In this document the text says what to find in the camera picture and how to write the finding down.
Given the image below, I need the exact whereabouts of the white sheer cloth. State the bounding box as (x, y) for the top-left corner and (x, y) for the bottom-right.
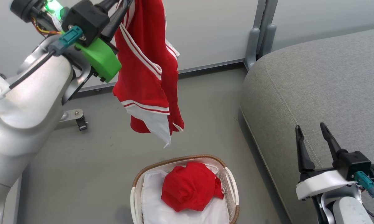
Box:
(140, 164), (231, 224)

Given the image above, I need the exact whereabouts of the black cable with teal plug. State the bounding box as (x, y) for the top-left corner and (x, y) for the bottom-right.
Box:
(354, 171), (374, 215)
(0, 26), (84, 108)

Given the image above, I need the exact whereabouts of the plain red garment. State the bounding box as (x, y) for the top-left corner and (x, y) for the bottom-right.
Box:
(161, 161), (225, 213)

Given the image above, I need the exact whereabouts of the grey partition post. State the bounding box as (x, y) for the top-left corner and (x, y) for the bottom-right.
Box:
(244, 0), (279, 71)

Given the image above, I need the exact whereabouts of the red shirt with white stripes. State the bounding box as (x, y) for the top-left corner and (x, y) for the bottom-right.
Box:
(113, 0), (185, 148)

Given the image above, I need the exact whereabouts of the grey fabric sofa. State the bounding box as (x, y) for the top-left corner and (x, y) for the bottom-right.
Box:
(238, 26), (374, 224)

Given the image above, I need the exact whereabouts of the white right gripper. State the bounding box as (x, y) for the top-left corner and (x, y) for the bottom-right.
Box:
(295, 122), (359, 201)

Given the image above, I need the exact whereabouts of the white basket with woven rim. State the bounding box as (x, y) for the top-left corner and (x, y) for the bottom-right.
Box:
(130, 154), (240, 224)

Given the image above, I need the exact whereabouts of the metal partition foot with caster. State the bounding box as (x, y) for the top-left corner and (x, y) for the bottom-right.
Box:
(59, 109), (89, 131)

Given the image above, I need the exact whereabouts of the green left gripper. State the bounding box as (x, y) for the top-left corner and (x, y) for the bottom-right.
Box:
(74, 0), (135, 83)

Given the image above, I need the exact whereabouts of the grey partition bottom rail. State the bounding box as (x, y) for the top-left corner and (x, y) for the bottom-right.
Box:
(71, 58), (246, 94)

